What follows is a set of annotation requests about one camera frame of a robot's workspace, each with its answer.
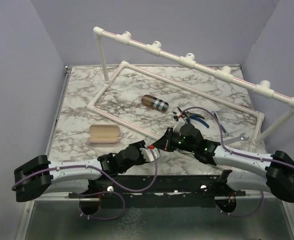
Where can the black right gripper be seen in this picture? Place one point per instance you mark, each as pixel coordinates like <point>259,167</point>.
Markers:
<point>164,142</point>

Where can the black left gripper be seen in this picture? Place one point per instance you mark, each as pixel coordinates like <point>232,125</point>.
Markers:
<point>141,144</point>

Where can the pink glasses case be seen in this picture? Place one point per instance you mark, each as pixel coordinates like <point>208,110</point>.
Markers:
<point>104,134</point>

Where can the plaid glasses case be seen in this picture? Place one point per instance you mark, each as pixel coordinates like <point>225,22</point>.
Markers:
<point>155,103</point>

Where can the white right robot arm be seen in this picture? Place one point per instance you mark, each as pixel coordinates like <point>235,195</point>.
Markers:
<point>273,173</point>

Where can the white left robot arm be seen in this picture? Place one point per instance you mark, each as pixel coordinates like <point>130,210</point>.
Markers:
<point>41,176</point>

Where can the black blue sunglasses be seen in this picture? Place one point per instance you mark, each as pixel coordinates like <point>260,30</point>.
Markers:
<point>188,116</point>

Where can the light blue sunglasses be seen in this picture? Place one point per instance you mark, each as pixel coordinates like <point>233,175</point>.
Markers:
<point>217,114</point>

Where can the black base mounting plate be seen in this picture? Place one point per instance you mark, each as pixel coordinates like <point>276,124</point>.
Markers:
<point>168,191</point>

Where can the silver wrench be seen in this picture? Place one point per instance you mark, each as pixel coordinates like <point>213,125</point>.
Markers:
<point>241,137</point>

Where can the white PVC pipe rack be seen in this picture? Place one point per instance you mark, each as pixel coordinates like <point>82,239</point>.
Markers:
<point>263,88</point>

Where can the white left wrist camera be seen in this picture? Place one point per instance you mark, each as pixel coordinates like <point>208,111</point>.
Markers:
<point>150,154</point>

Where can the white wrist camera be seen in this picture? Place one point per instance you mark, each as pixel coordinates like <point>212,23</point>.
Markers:
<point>150,154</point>
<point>181,120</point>

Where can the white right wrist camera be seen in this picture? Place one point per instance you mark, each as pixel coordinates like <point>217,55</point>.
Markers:
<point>181,120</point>

